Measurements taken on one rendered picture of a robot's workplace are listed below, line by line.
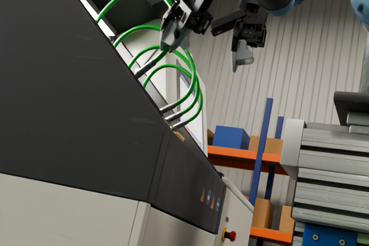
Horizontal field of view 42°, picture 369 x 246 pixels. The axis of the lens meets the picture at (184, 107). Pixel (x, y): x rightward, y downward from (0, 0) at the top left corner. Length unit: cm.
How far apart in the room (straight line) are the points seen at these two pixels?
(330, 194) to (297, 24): 811
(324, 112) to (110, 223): 730
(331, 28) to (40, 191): 797
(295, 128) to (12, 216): 59
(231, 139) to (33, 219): 609
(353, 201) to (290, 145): 15
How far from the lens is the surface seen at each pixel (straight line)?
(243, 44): 137
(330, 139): 90
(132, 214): 95
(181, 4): 122
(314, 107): 823
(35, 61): 116
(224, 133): 708
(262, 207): 671
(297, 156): 90
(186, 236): 125
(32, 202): 105
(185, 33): 127
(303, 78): 846
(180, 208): 116
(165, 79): 180
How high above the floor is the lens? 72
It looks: 16 degrees up
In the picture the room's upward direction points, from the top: 13 degrees clockwise
